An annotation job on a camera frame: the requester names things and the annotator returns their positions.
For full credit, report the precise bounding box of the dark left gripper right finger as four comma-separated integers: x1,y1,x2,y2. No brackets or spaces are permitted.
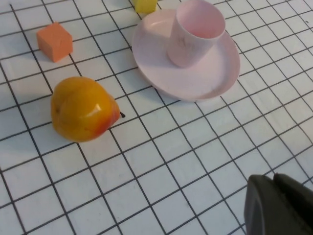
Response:
273,172,313,224

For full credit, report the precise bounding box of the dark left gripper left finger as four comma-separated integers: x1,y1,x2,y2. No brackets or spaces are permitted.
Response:
244,174,313,235

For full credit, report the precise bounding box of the pink plastic cup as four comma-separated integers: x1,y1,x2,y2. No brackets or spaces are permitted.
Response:
167,0,226,68

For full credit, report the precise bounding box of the pink round plate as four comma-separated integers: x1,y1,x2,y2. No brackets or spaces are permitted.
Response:
131,8,241,102

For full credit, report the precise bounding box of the yellow orange toy pear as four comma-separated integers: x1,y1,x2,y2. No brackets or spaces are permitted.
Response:
50,76,125,143

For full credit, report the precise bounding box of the yellow foam cube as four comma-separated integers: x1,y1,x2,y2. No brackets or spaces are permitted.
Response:
133,0,157,14

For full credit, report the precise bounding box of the orange foam cube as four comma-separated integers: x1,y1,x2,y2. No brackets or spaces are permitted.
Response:
36,22,74,63

